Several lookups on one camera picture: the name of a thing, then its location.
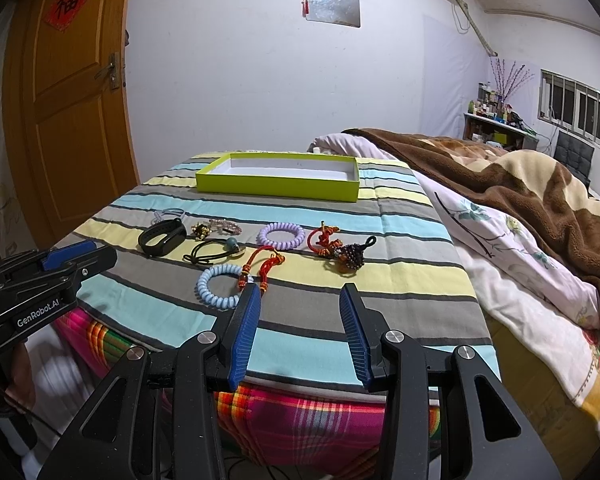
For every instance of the black hair tie teal bead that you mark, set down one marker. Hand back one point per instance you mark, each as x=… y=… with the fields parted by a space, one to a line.
x=210 y=252

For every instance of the dark padded chair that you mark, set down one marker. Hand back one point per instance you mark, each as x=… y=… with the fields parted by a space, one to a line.
x=575 y=155

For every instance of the pink rhinestone hair clip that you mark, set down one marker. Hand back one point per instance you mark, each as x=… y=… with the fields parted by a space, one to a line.
x=224 y=226

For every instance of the cluttered wall shelf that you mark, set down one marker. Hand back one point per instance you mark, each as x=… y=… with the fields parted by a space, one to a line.
x=491 y=121

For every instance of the brass door handle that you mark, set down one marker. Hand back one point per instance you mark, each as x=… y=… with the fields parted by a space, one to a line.
x=110 y=75

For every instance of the green shallow cardboard box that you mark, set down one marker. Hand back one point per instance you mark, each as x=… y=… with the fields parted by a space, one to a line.
x=289 y=175

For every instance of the silver wall panel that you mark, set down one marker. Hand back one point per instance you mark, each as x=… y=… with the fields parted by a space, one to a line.
x=337 y=12

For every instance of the person's left hand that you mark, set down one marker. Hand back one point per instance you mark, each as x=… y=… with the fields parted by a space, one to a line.
x=16 y=375

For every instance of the pink branch flower arrangement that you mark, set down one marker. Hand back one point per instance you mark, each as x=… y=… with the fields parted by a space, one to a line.
x=508 y=77

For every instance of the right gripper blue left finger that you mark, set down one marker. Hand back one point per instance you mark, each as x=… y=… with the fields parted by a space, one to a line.
x=236 y=341

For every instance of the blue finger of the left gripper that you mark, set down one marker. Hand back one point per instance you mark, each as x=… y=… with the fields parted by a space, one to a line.
x=57 y=257

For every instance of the floral white quilt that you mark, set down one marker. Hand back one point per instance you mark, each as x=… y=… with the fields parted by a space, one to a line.
x=550 y=311

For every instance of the striped bed sheet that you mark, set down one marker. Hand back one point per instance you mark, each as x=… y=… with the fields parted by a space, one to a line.
x=412 y=274

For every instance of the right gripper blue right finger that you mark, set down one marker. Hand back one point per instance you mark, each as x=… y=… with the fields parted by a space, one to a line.
x=364 y=329

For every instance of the barred window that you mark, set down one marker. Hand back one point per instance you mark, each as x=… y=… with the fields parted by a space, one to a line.
x=569 y=104

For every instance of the orange wooden door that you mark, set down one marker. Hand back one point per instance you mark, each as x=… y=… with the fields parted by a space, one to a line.
x=68 y=137

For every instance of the red fu paper decoration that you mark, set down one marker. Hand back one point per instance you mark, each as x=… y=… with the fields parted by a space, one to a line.
x=61 y=13

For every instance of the brown fleece blanket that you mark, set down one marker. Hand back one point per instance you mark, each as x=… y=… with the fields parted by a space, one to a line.
x=534 y=188

